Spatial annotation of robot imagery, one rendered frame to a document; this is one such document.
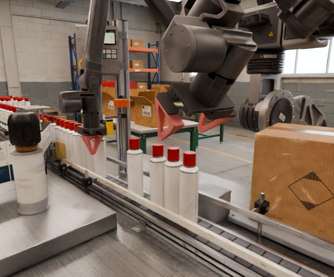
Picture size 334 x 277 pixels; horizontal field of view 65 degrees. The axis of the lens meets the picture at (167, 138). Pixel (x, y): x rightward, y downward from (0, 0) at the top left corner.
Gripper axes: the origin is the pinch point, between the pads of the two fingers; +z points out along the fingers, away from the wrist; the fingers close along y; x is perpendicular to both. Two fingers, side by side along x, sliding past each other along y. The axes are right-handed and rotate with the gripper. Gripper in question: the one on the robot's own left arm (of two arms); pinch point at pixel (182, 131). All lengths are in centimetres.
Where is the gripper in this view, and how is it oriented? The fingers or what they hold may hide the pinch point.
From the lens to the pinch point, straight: 49.6
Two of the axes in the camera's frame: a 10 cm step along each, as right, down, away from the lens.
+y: -8.1, 1.5, -5.7
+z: -3.6, 6.4, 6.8
